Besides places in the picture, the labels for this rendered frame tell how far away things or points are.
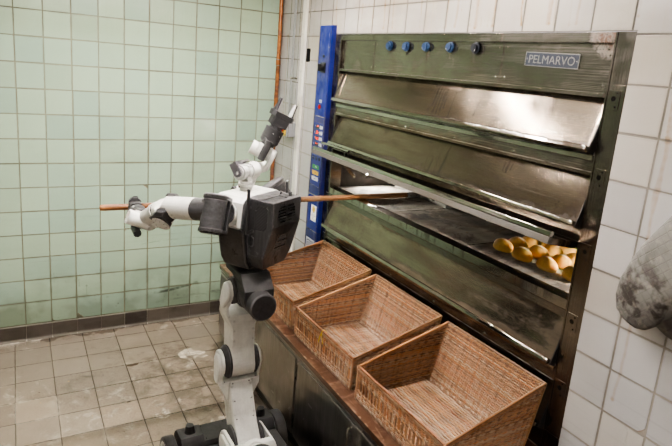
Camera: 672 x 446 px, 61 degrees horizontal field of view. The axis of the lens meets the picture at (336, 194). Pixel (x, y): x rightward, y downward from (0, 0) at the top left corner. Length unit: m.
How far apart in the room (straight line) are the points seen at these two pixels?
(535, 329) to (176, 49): 2.85
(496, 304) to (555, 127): 0.76
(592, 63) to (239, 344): 1.77
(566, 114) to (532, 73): 0.23
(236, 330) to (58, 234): 1.88
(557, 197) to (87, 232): 3.01
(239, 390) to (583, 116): 1.80
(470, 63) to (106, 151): 2.46
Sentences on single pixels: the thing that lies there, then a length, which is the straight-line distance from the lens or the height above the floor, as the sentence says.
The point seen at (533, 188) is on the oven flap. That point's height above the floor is 1.53.
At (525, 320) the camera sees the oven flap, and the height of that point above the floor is 1.02.
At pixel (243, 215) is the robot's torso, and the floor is 1.33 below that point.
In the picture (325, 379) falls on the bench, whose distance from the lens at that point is 2.63.
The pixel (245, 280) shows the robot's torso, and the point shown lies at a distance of 2.35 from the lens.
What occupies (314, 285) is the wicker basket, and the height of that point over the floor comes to 0.59.
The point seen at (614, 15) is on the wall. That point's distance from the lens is 2.11.
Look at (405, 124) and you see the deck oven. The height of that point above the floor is 1.66.
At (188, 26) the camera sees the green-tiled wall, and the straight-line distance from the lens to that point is 4.07.
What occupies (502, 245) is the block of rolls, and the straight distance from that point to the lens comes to 2.62.
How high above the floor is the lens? 1.93
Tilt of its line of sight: 13 degrees down
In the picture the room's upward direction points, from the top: 5 degrees clockwise
